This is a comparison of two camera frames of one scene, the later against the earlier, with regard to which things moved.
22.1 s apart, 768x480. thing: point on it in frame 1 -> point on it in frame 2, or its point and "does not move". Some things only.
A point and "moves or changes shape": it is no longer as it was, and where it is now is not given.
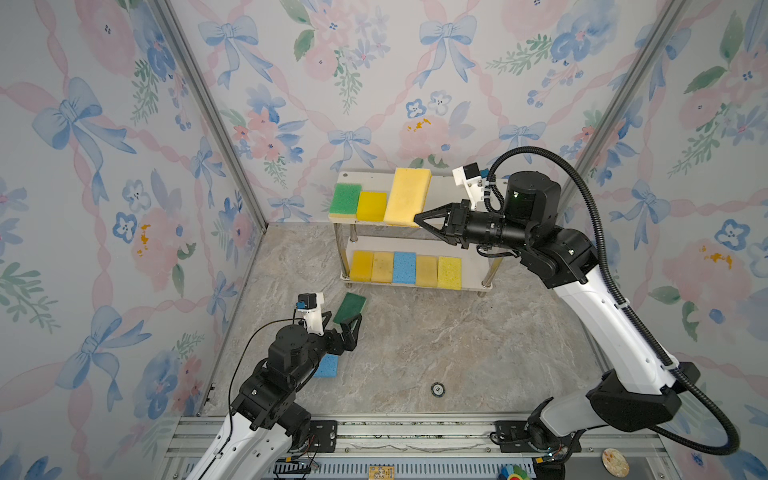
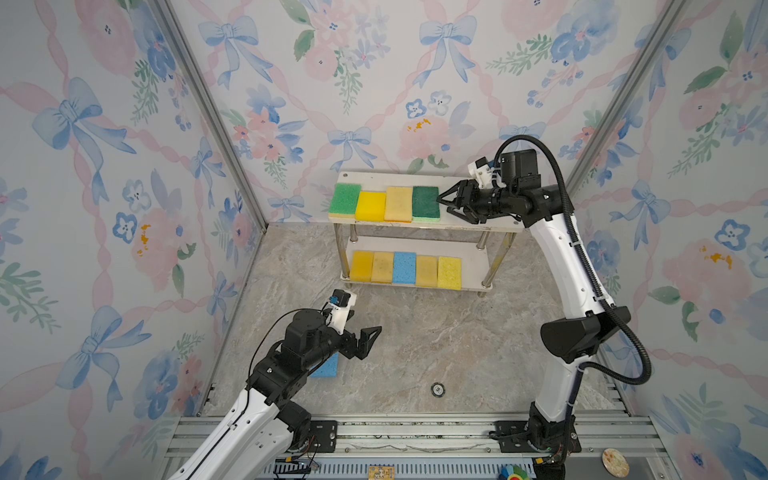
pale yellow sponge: x=408 y=196 moves or changes shape
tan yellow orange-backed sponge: x=382 y=267 does not move
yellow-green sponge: x=450 y=273 does not move
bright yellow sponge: x=362 y=266 does not move
